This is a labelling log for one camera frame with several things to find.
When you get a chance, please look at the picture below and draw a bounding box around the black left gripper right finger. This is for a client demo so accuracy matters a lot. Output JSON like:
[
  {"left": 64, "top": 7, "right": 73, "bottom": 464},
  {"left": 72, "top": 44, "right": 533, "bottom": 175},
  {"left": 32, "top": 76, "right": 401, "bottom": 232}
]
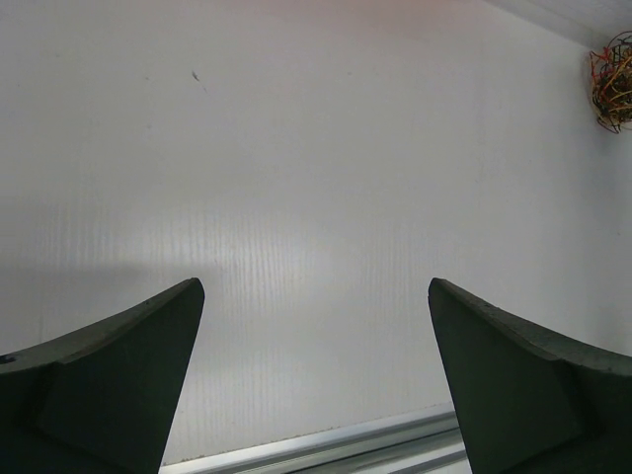
[{"left": 429, "top": 277, "right": 631, "bottom": 473}]

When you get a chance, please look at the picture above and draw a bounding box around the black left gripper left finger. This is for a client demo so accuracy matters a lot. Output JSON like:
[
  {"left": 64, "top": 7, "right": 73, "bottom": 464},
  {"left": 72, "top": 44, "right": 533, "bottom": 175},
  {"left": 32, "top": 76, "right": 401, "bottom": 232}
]
[{"left": 1, "top": 278, "right": 204, "bottom": 473}]

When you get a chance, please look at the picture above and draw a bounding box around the multicolour wire bundle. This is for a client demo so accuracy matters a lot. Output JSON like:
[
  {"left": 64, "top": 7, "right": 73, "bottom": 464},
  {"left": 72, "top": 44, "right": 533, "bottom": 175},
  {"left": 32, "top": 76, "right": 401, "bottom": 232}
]
[{"left": 588, "top": 30, "right": 632, "bottom": 134}]

